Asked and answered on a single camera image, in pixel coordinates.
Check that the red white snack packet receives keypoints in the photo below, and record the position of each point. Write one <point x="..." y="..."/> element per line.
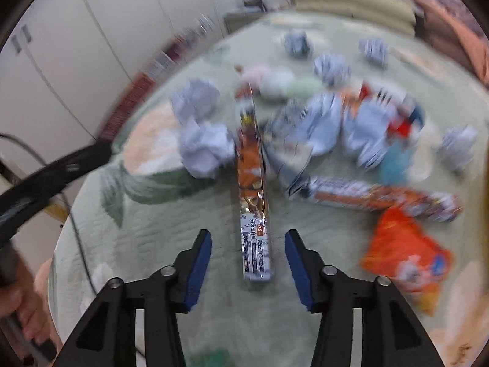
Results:
<point x="401" y="118"/>

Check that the grey nightstand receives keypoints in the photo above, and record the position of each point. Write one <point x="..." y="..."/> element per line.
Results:
<point x="240" y="21"/>

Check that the pale orange printed packet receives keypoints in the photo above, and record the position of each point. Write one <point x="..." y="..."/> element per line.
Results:
<point x="351" y="101"/>

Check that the pink quilt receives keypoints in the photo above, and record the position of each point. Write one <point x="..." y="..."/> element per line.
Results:
<point x="470" y="34"/>

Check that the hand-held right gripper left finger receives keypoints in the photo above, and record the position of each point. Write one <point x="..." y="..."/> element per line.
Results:
<point x="198" y="271"/>

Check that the person's left hand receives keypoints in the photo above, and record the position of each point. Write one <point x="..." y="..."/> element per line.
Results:
<point x="23" y="307"/>

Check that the light blue wrapper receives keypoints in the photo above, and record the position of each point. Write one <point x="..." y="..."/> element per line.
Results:
<point x="395" y="164"/>

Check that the brown quilt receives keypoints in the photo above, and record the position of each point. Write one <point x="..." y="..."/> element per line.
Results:
<point x="443" y="34"/>

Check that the crumpled paper ball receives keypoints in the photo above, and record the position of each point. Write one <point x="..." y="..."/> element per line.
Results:
<point x="206" y="147"/>
<point x="323" y="122"/>
<point x="365" y="133"/>
<point x="195" y="97"/>
<point x="374" y="52"/>
<point x="297" y="44"/>
<point x="457" y="147"/>
<point x="331" y="69"/>

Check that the long orange silver snack packet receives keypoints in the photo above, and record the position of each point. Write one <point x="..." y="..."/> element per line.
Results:
<point x="382" y="197"/>
<point x="252" y="198"/>

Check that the pink white green dango plush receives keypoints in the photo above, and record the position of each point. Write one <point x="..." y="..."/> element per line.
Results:
<point x="275" y="84"/>

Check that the white wardrobe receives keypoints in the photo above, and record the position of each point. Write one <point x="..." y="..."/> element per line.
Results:
<point x="76" y="46"/>

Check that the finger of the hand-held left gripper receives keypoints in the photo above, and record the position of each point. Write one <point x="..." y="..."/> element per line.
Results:
<point x="49" y="177"/>

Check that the folded beige striped quilts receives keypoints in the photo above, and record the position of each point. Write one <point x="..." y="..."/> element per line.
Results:
<point x="351" y="4"/>

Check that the orange snack bag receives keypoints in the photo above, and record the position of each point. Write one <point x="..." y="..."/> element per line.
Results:
<point x="401" y="252"/>

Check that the green floral bedspread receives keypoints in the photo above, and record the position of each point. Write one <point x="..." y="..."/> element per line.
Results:
<point x="152" y="256"/>

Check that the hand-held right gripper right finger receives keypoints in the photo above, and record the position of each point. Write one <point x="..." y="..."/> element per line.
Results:
<point x="300" y="271"/>

